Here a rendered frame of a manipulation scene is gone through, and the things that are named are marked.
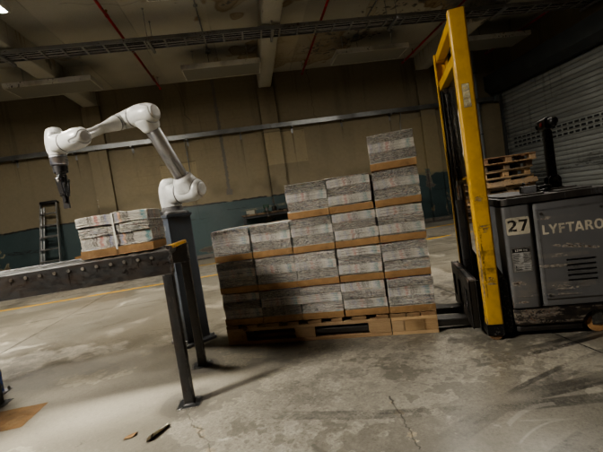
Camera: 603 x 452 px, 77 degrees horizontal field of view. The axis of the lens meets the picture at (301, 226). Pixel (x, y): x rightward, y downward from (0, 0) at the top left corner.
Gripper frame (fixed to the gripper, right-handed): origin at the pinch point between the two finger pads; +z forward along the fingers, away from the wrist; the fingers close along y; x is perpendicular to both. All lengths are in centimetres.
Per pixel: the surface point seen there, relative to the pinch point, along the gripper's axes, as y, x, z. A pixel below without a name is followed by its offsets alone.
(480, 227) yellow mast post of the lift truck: -31, -225, 48
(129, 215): -14.7, -36.7, 13.1
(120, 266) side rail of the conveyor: -32, -34, 38
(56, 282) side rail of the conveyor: -33, -4, 41
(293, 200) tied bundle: 30, -130, 17
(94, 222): -14.5, -18.5, 14.2
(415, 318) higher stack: 1, -193, 103
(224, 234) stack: 43, -80, 33
